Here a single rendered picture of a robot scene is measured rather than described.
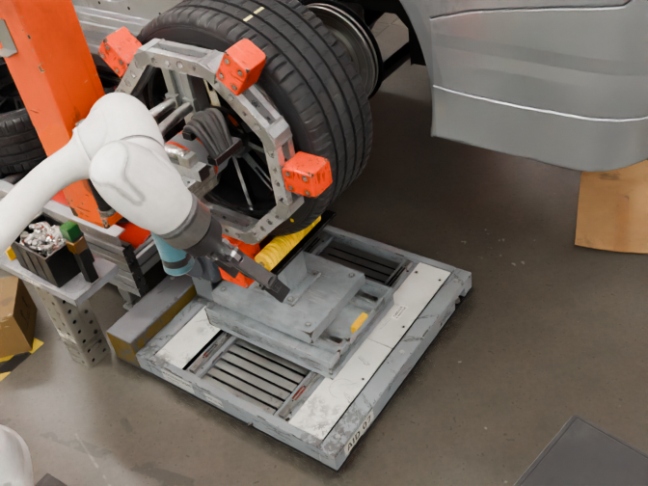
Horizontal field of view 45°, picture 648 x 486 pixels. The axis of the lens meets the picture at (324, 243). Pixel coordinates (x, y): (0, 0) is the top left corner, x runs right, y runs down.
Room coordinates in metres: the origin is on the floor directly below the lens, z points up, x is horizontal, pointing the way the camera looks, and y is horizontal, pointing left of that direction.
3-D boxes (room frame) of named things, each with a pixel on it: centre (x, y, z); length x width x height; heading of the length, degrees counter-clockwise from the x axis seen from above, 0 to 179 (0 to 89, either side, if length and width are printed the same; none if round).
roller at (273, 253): (1.71, 0.09, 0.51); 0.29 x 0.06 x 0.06; 139
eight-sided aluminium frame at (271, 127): (1.72, 0.25, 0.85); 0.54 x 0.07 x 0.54; 49
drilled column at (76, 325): (1.91, 0.86, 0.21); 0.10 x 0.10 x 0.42; 49
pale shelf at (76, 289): (1.89, 0.83, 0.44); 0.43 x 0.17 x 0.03; 49
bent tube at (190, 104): (1.56, 0.26, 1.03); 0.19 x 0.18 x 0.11; 139
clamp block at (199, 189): (1.45, 0.26, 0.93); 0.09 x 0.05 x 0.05; 139
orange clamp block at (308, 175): (1.51, 0.01, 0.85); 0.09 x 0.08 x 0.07; 49
